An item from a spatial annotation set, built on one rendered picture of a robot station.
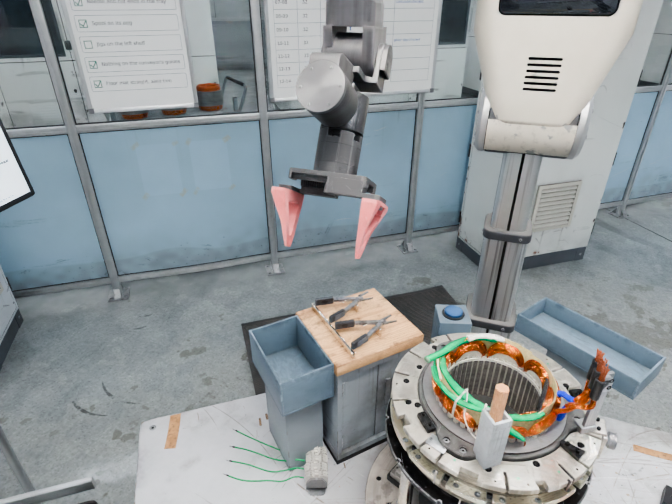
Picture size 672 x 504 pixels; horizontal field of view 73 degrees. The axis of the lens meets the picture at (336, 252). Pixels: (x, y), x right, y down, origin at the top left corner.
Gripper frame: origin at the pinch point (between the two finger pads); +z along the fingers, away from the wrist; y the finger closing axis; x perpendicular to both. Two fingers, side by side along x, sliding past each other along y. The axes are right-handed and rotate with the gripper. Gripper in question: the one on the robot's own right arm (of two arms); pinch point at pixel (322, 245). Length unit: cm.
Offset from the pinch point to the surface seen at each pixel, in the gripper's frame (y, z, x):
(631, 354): 51, 12, 49
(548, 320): 37, 9, 56
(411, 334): 9.3, 15.2, 36.5
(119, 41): -162, -79, 122
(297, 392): -7.6, 27.5, 22.0
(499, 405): 24.9, 16.2, 5.9
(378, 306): 0.6, 11.8, 42.5
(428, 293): -5, 23, 237
